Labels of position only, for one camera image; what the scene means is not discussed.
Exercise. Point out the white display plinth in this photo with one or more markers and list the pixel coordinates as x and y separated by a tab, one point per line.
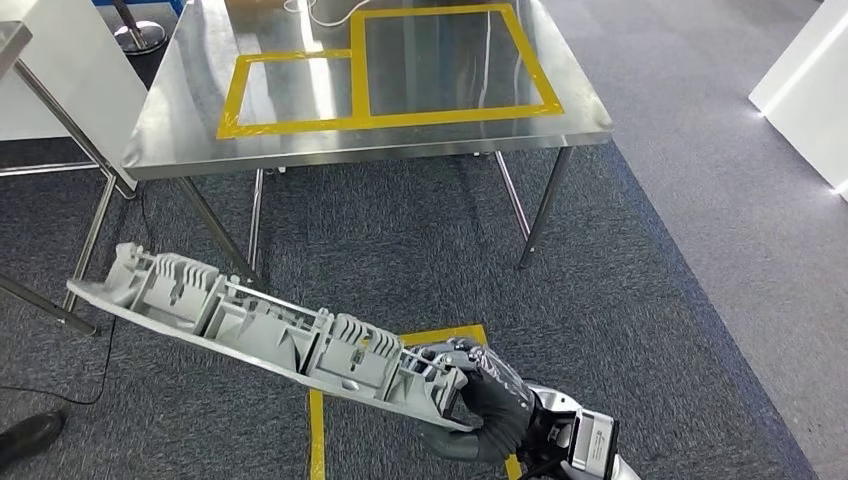
808	86

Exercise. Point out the stainless steel workbench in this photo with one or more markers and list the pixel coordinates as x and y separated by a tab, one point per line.
185	99

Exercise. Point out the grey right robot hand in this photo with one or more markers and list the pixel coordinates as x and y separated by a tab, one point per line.
497	404

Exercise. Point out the person's black shoe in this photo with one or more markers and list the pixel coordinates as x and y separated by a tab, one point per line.
30	437

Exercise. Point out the yellow floor tape square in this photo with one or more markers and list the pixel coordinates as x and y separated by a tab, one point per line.
316	437

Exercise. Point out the black barrier stanchion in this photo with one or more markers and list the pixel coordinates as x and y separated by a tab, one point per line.
142	36

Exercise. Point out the steel side table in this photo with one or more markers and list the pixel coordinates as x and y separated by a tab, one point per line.
86	245

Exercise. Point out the blue steel shelf rack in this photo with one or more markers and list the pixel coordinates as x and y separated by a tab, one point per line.
152	5

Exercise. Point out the grey plastic wheel hubcap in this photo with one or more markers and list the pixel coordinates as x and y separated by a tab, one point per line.
252	331

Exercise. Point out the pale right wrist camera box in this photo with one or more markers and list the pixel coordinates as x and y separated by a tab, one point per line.
596	444

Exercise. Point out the white panel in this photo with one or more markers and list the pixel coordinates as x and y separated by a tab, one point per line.
73	60

